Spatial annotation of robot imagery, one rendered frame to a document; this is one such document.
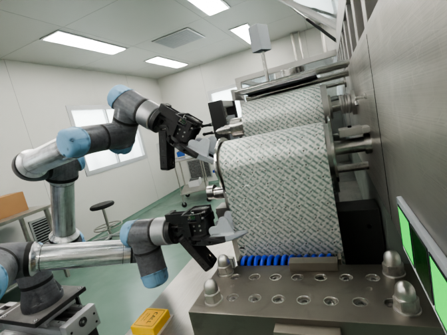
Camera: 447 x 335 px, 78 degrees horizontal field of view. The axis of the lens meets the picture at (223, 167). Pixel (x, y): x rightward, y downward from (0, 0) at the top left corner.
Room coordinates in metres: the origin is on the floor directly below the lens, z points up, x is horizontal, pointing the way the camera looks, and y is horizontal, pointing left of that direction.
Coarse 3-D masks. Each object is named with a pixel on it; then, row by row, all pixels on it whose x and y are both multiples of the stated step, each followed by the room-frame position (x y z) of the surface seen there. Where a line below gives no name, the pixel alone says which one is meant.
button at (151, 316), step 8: (144, 312) 0.67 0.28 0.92; (152, 312) 0.66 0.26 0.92; (160, 312) 0.66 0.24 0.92; (168, 312) 0.66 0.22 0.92; (136, 320) 0.65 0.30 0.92; (144, 320) 0.64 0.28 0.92; (152, 320) 0.63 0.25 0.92; (160, 320) 0.63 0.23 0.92; (136, 328) 0.62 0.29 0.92; (144, 328) 0.61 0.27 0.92; (152, 328) 0.60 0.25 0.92; (160, 328) 0.62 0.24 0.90
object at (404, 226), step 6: (402, 216) 0.30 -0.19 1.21; (402, 222) 0.31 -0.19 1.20; (402, 228) 0.31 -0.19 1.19; (408, 228) 0.28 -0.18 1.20; (402, 234) 0.32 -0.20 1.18; (408, 234) 0.28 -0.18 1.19; (402, 240) 0.32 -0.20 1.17; (408, 240) 0.29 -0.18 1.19; (408, 246) 0.29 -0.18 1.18; (408, 252) 0.30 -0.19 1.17
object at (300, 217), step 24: (240, 192) 0.63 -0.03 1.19; (264, 192) 0.61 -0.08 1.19; (288, 192) 0.59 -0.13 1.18; (312, 192) 0.57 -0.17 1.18; (240, 216) 0.63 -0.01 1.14; (264, 216) 0.61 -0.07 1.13; (288, 216) 0.59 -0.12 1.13; (312, 216) 0.57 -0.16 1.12; (336, 216) 0.55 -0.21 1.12; (240, 240) 0.64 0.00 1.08; (264, 240) 0.62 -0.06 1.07; (288, 240) 0.59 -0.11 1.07; (312, 240) 0.57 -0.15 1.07; (336, 240) 0.55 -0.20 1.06
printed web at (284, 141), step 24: (288, 96) 0.83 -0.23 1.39; (312, 96) 0.79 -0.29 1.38; (264, 120) 0.83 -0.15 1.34; (288, 120) 0.81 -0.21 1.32; (312, 120) 0.78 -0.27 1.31; (240, 144) 0.65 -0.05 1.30; (264, 144) 0.61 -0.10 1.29; (288, 144) 0.59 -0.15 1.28; (312, 144) 0.57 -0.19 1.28; (240, 168) 0.62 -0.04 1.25; (264, 168) 0.60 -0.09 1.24; (288, 168) 0.58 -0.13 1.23; (312, 168) 0.56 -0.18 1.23
